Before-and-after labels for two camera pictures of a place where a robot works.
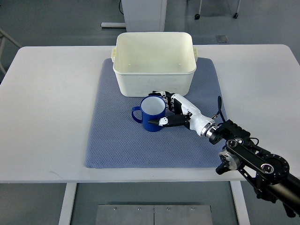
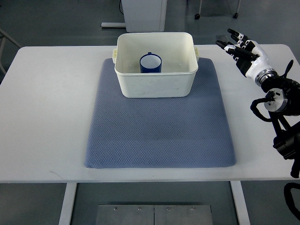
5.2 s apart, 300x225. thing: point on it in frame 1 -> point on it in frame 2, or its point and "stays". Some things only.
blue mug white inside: (153, 107) -> (150, 63)
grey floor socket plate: (221, 38) stays
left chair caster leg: (197, 16) stays
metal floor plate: (153, 214) stays
